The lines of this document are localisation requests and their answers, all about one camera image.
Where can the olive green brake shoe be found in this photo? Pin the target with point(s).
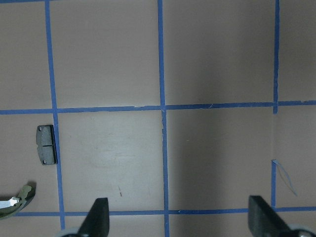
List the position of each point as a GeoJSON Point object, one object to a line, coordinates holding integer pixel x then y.
{"type": "Point", "coordinates": [11, 205]}

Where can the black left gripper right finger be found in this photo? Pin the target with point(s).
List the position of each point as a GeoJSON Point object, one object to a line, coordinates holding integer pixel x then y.
{"type": "Point", "coordinates": [263, 221]}

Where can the dark grey brake pad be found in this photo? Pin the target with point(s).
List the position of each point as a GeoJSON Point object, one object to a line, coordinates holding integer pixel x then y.
{"type": "Point", "coordinates": [46, 147]}

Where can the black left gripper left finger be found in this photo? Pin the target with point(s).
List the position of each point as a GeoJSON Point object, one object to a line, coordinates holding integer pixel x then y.
{"type": "Point", "coordinates": [97, 222]}

